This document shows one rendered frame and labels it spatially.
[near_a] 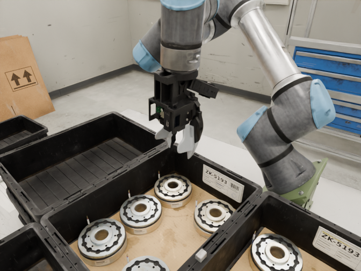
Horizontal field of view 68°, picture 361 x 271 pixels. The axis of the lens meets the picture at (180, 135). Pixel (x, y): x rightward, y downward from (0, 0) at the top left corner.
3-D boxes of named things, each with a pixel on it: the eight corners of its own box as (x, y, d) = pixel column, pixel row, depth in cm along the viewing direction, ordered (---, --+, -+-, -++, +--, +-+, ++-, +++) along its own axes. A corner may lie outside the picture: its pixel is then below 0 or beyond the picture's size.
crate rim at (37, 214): (114, 115, 98) (113, 109, 97) (173, 147, 81) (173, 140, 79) (-8, 165, 73) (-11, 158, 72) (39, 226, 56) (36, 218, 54)
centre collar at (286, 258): (271, 239, 58) (272, 237, 58) (293, 254, 55) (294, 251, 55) (259, 254, 55) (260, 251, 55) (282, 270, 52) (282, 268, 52)
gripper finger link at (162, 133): (148, 148, 63) (153, 118, 57) (166, 138, 67) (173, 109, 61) (157, 156, 62) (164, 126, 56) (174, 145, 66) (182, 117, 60)
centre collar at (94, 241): (105, 223, 62) (104, 221, 62) (117, 235, 59) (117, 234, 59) (86, 236, 59) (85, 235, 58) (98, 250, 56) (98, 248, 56)
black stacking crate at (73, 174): (117, 138, 103) (114, 112, 97) (173, 172, 86) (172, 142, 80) (5, 191, 78) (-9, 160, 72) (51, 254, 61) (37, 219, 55)
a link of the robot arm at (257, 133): (260, 154, 89) (237, 120, 89) (298, 135, 81) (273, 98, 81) (251, 169, 79) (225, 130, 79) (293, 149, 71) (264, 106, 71)
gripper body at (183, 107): (147, 122, 57) (146, 68, 50) (175, 109, 62) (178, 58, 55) (173, 137, 52) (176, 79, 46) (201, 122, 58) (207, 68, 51)
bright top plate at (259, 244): (266, 227, 62) (267, 225, 61) (310, 255, 56) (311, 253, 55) (242, 255, 55) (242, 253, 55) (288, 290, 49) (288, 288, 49)
